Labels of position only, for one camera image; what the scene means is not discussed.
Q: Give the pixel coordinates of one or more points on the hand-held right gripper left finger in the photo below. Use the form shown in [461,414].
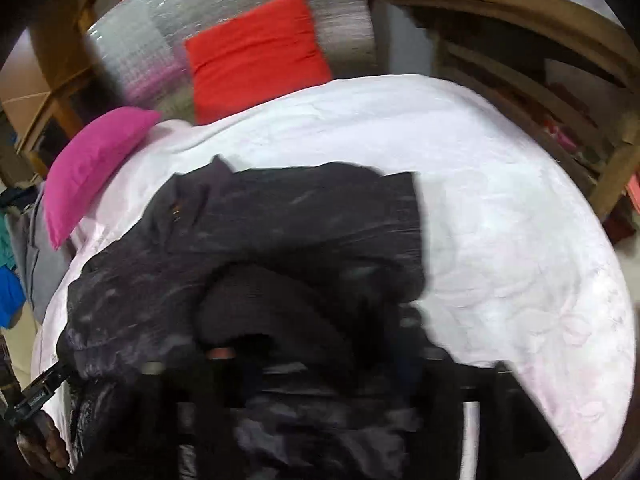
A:
[210,410]

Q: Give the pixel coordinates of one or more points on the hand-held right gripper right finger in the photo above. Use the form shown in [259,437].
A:
[495,425]

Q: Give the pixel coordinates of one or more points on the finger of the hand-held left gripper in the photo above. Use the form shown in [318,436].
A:
[47,385]

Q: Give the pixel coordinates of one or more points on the black jacket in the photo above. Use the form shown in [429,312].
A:
[300,220]

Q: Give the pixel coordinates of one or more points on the person's left hand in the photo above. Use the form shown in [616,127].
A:
[47,447]

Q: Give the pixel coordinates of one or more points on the blue garment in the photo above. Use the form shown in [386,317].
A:
[10,295]

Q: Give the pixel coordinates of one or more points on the grey garment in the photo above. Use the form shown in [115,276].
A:
[45,270]

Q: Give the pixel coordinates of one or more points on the teal garment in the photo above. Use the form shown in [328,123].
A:
[6,245]

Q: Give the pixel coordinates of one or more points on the white bed blanket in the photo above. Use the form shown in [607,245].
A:
[500,210]

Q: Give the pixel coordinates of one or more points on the pink pillow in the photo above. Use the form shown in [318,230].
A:
[95,160]

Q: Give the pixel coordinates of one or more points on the wooden table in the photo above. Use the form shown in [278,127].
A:
[60,105]

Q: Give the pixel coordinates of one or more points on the red pillow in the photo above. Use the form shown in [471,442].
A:
[255,60]

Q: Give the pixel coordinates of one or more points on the silver quilted headboard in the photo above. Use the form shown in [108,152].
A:
[150,45]

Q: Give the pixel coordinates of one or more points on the wooden shelf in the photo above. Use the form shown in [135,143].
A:
[500,5]

